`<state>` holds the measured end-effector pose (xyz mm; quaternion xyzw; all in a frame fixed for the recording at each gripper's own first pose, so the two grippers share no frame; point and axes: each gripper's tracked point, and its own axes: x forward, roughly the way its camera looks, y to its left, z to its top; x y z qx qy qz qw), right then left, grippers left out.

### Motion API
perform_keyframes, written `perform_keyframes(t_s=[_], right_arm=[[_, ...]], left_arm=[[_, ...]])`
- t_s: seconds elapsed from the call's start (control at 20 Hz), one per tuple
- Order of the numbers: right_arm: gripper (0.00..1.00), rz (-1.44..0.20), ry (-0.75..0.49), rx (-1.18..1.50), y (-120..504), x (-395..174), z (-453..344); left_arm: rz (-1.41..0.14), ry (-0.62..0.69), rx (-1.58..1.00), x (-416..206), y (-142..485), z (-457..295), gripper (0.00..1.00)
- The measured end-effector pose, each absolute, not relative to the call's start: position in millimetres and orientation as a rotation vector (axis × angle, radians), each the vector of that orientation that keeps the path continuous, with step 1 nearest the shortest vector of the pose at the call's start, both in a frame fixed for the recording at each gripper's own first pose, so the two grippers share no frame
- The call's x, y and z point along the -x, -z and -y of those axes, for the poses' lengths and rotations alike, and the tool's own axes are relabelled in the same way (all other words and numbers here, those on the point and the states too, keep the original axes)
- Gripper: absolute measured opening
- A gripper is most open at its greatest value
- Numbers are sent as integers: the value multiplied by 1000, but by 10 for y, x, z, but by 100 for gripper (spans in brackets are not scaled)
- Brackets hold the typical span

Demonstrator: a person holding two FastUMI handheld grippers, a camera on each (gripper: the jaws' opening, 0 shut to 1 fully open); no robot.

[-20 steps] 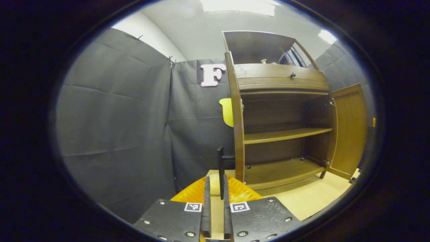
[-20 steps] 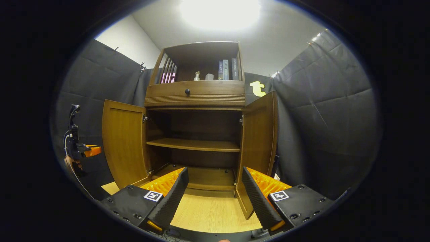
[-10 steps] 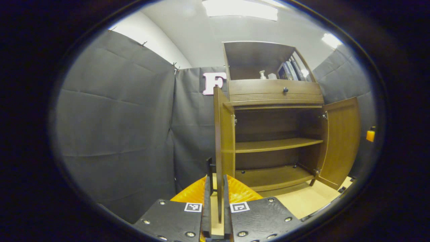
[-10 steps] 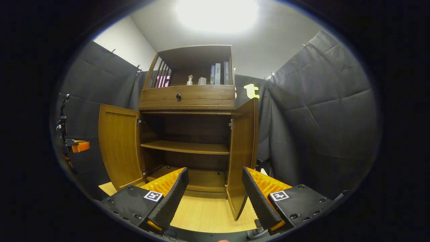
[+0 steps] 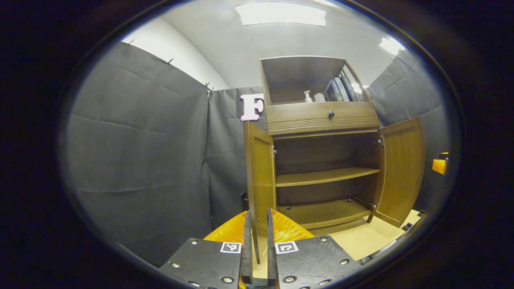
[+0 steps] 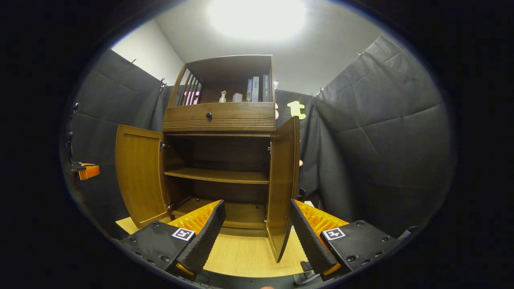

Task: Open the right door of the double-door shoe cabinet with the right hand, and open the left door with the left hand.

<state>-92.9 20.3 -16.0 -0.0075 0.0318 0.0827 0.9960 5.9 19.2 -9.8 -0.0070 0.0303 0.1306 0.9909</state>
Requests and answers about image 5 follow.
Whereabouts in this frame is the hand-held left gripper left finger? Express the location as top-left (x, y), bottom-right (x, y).
top-left (159, 211), bottom-right (253, 289)

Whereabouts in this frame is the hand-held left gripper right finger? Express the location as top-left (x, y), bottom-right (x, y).
top-left (266, 209), bottom-right (362, 289)

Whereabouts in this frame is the wooden shoe cabinet door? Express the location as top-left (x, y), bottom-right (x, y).
top-left (367, 116), bottom-right (426, 228)
top-left (244, 120), bottom-right (277, 265)

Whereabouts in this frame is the wooden double-door shoe cabinet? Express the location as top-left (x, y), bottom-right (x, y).
top-left (244, 55), bottom-right (426, 237)

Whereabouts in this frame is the wooden cabinet inner shelf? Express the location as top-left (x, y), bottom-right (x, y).
top-left (275, 167), bottom-right (380, 187)

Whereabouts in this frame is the dark upright book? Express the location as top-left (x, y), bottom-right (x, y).
top-left (343, 74), bottom-right (361, 102)

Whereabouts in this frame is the black backdrop cloth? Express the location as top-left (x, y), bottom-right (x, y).
top-left (64, 42), bottom-right (450, 265)

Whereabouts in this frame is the teal upright book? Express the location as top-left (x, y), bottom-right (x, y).
top-left (335, 77), bottom-right (351, 102)

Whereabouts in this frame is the small ceiling light panel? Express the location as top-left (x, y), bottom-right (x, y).
top-left (379, 36), bottom-right (406, 56)

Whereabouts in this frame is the grey-blue upright book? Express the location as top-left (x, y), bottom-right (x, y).
top-left (326, 79), bottom-right (342, 102)

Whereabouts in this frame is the wooden drawer with black knob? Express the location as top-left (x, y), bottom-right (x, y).
top-left (266, 101), bottom-right (380, 136)

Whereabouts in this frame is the large ceiling light panel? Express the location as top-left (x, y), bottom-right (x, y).
top-left (236, 2), bottom-right (326, 27)

